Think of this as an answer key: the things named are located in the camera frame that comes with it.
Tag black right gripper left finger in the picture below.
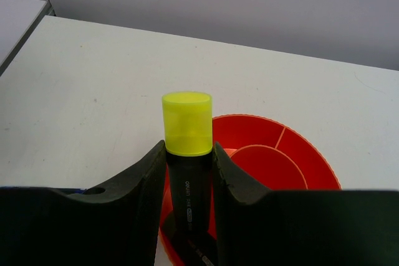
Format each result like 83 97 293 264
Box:
1 141 166 265

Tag aluminium table edge rail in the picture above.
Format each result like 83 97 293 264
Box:
1 0 55 73

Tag yellow cap black highlighter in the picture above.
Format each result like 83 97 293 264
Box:
161 92 213 234

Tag orange round pen holder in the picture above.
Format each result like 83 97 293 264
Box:
161 115 340 265

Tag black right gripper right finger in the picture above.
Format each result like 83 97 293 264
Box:
213 145 398 265

